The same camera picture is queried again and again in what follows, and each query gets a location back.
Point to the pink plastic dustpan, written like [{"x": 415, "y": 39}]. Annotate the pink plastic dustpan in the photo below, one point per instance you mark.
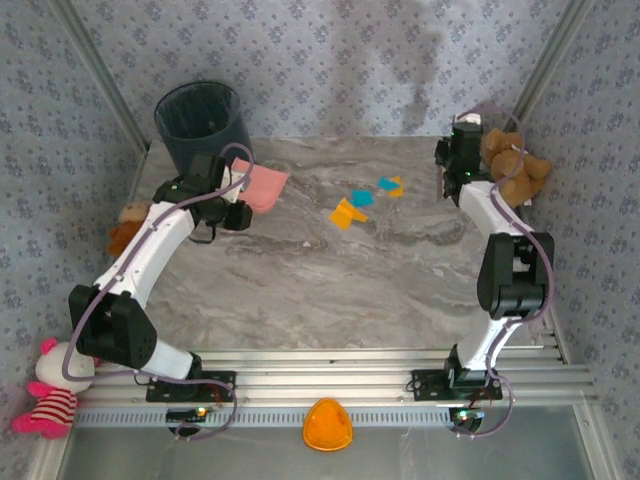
[{"x": 265, "y": 187}]

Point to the large blue paper scrap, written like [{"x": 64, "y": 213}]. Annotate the large blue paper scrap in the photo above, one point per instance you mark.
[{"x": 362, "y": 198}]

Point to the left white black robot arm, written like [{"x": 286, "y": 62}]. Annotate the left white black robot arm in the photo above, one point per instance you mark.
[{"x": 145, "y": 250}]

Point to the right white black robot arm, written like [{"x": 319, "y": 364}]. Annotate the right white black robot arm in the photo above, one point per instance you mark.
[{"x": 510, "y": 280}]

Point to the light brown teddy bear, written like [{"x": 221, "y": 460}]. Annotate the light brown teddy bear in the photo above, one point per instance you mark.
[{"x": 515, "y": 170}]

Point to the dark blue trash bin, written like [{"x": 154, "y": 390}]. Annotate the dark blue trash bin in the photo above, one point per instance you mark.
[{"x": 200, "y": 120}]

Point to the dark brown teddy bear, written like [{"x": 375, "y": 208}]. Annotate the dark brown teddy bear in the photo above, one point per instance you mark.
[{"x": 122, "y": 235}]

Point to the small black circuit board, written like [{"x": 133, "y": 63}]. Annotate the small black circuit board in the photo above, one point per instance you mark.
[
  {"x": 467, "y": 416},
  {"x": 185, "y": 414}
]

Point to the orange triangular plastic dish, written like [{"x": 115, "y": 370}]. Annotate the orange triangular plastic dish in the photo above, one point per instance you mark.
[{"x": 327, "y": 425}]

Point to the pink white plush doll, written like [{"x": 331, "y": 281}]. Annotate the pink white plush doll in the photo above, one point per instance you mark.
[{"x": 55, "y": 370}]

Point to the aluminium corner post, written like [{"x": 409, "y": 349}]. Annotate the aluminium corner post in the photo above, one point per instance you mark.
[
  {"x": 548, "y": 65},
  {"x": 106, "y": 75}
]

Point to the aluminium rail frame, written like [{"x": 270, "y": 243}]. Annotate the aluminium rail frame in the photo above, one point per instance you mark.
[{"x": 325, "y": 375}]

